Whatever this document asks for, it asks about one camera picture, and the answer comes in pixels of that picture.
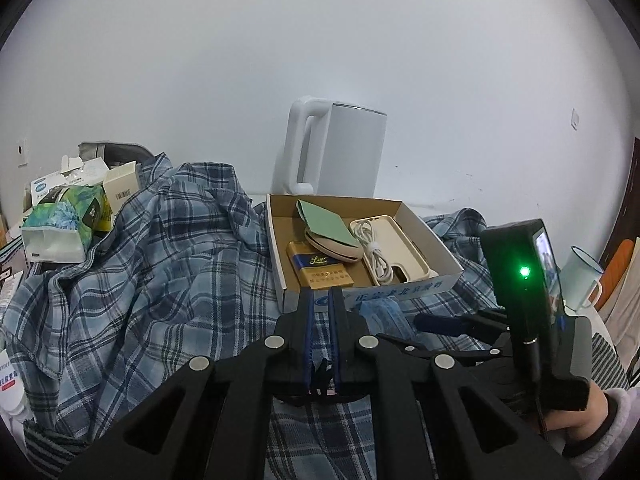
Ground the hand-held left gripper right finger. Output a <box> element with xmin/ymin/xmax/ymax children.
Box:
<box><xmin>327</xmin><ymin>287</ymin><xmax>581</xmax><ymax>480</ymax></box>

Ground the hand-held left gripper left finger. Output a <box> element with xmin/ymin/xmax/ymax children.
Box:
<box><xmin>60</xmin><ymin>287</ymin><xmax>321</xmax><ymax>480</ymax></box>

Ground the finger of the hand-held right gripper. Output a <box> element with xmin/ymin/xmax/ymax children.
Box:
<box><xmin>376</xmin><ymin>332</ymin><xmax>513</xmax><ymax>367</ymax></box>
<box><xmin>414</xmin><ymin>310</ymin><xmax>512</xmax><ymax>337</ymax></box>

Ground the blue face mask packet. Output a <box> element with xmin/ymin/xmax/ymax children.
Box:
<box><xmin>357</xmin><ymin>297</ymin><xmax>418</xmax><ymax>343</ymax></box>

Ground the shallow cardboard box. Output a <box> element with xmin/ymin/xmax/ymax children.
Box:
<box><xmin>266</xmin><ymin>192</ymin><xmax>464</xmax><ymax>313</ymax></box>

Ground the beige phone case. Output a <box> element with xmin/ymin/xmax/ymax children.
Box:
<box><xmin>349</xmin><ymin>216</ymin><xmax>440</xmax><ymax>283</ymax></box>

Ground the beige round silicone pouch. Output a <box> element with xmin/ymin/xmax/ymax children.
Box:
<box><xmin>304</xmin><ymin>225</ymin><xmax>362</xmax><ymax>264</ymax></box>

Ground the white charging cable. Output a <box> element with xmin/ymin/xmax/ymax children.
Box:
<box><xmin>350</xmin><ymin>220</ymin><xmax>393</xmax><ymax>281</ymax></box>

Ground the green paper card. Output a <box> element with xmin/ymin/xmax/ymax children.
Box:
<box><xmin>296</xmin><ymin>199</ymin><xmax>361</xmax><ymax>250</ymax></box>

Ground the person's right forearm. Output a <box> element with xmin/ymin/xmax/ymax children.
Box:
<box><xmin>560</xmin><ymin>387</ymin><xmax>637</xmax><ymax>460</ymax></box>

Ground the person's right hand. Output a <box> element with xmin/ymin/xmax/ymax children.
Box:
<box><xmin>544</xmin><ymin>385</ymin><xmax>610</xmax><ymax>442</ymax></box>

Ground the white enamel mug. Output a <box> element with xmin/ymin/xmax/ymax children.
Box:
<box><xmin>560</xmin><ymin>246</ymin><xmax>605</xmax><ymax>310</ymax></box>

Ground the yellow cigarette pack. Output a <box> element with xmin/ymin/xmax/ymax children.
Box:
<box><xmin>286</xmin><ymin>241</ymin><xmax>351</xmax><ymax>291</ymax></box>

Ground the orange object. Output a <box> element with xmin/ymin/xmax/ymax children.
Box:
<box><xmin>602</xmin><ymin>237</ymin><xmax>640</xmax><ymax>306</ymax></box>

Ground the grey striped cloth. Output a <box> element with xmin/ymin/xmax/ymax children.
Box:
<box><xmin>590</xmin><ymin>332</ymin><xmax>632</xmax><ymax>391</ymax></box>

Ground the dark wooden door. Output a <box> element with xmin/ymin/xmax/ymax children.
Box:
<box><xmin>602</xmin><ymin>137</ymin><xmax>640</xmax><ymax>271</ymax></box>

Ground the blue plaid shirt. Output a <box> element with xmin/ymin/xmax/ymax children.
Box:
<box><xmin>0</xmin><ymin>152</ymin><xmax>506</xmax><ymax>480</ymax></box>

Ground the white electric kettle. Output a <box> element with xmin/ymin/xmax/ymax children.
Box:
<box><xmin>272</xmin><ymin>96</ymin><xmax>388</xmax><ymax>198</ymax></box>

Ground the cream barcode carton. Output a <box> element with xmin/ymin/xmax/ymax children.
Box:
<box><xmin>102</xmin><ymin>161</ymin><xmax>141</xmax><ymax>213</ymax></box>

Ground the grey fabric bag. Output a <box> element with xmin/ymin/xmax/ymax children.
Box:
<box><xmin>77</xmin><ymin>141</ymin><xmax>153</xmax><ymax>167</ymax></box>

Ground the green leaf tissue pack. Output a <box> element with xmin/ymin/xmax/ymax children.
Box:
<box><xmin>21</xmin><ymin>185</ymin><xmax>113</xmax><ymax>263</ymax></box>

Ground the dark striped cloth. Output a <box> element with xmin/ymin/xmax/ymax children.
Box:
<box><xmin>22</xmin><ymin>419</ymin><xmax>93</xmax><ymax>480</ymax></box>

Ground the white printed packet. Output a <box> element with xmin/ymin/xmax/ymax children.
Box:
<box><xmin>0</xmin><ymin>350</ymin><xmax>31</xmax><ymax>423</ymax></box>

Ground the white and blue box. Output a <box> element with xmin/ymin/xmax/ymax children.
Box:
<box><xmin>29</xmin><ymin>156</ymin><xmax>108</xmax><ymax>208</ymax></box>

